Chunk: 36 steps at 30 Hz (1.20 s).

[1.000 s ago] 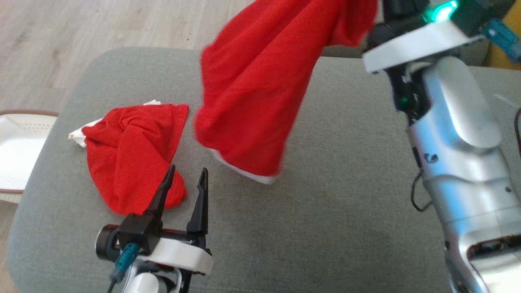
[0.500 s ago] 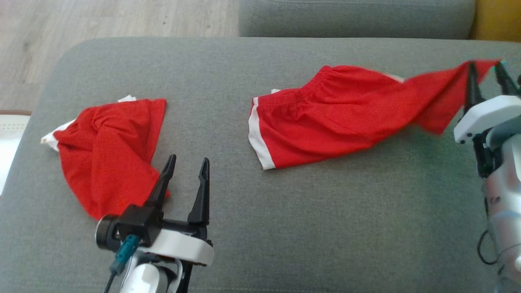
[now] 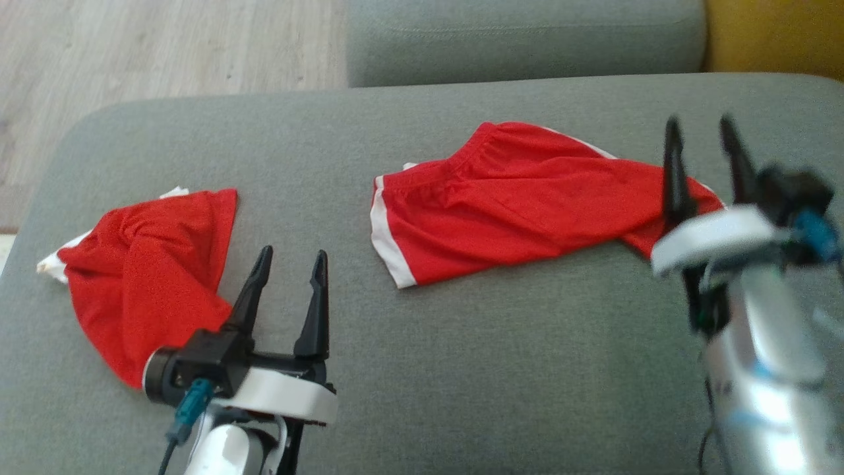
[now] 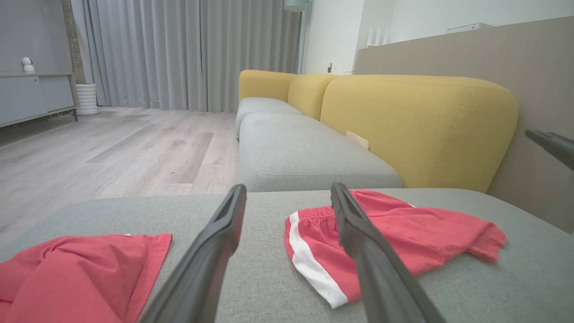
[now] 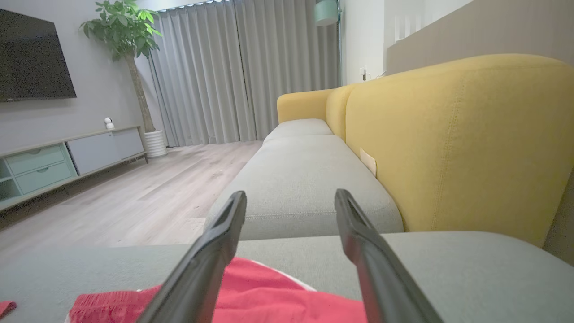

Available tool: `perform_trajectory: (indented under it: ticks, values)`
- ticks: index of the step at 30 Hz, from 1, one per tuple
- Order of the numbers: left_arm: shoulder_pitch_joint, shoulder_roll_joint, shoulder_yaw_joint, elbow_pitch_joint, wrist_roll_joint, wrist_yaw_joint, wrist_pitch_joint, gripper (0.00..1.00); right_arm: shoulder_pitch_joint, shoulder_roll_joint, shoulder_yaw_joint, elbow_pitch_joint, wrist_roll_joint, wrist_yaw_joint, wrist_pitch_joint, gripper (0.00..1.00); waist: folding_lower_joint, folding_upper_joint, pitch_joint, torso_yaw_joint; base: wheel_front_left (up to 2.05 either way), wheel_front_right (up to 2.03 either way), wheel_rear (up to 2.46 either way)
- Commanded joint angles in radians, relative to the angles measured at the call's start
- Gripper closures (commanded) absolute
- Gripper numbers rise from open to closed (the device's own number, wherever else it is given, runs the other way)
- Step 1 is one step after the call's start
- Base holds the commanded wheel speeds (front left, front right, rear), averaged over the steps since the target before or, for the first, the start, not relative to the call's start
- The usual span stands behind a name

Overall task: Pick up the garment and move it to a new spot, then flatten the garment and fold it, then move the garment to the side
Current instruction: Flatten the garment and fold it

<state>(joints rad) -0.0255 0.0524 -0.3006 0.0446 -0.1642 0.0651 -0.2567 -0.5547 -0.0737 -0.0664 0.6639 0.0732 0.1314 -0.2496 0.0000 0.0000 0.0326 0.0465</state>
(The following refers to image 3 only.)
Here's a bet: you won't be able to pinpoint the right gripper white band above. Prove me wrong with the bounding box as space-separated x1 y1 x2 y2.
651 113 792 278

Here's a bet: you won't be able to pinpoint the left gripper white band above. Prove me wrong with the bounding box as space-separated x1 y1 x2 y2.
214 245 338 426

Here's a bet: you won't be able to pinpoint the red Bulls basketball jersey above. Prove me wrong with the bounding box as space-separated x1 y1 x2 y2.
36 187 238 390

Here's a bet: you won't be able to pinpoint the red shorts with white trim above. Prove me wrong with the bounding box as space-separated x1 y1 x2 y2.
371 121 726 289

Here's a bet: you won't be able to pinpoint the yellow cushion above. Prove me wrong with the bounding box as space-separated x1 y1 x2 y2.
704 0 844 81

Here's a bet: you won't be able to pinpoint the grey sofa seat cushion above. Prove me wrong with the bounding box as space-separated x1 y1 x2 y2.
0 73 844 475

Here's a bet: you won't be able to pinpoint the grey sofa back cushion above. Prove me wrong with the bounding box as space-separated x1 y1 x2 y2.
346 0 708 88

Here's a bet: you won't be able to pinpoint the right arm cable teal connector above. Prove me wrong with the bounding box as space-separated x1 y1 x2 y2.
793 210 843 265

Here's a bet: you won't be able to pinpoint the thin black cable loop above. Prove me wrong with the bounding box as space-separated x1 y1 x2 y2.
698 376 721 475

